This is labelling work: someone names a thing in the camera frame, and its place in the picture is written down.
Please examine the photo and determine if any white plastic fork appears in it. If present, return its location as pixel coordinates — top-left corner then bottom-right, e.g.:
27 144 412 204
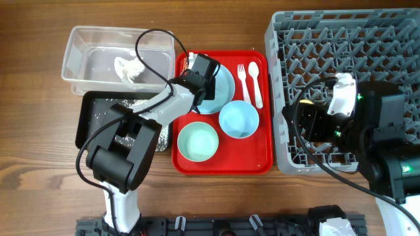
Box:
237 64 251 104

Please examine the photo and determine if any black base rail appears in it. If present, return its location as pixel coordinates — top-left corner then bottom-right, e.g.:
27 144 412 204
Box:
75 214 367 236

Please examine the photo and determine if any light blue plate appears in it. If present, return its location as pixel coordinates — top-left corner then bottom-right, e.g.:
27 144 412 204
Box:
198 65 236 115

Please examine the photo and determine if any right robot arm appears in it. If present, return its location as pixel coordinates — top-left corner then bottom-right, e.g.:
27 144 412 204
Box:
282 77 419 235

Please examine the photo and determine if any clear plastic bin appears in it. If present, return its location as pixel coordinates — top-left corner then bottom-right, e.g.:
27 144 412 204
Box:
61 26 175 96

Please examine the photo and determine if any light blue bowl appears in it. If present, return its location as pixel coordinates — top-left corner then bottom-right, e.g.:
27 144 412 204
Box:
219 100 260 139

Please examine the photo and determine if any red serving tray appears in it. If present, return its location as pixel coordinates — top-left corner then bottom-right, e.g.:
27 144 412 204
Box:
171 50 274 175

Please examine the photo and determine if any white tissue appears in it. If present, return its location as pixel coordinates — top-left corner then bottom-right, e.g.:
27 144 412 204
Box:
114 57 146 83

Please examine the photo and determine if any black plastic tray bin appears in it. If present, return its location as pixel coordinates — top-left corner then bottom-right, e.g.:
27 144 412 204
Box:
75 91 172 148

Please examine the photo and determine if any green bowl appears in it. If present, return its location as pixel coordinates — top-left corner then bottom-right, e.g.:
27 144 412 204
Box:
177 121 219 163

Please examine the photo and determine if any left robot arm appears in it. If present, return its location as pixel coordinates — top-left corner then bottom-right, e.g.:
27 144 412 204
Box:
79 53 221 235

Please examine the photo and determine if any white plastic spoon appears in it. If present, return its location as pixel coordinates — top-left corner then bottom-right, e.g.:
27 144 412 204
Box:
248 62 263 109

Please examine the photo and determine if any grey dishwasher rack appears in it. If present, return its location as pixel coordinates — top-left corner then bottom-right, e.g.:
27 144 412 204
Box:
264 9 419 175

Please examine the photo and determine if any yellow cup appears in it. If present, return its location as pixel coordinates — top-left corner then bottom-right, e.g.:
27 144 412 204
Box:
299 99 315 105

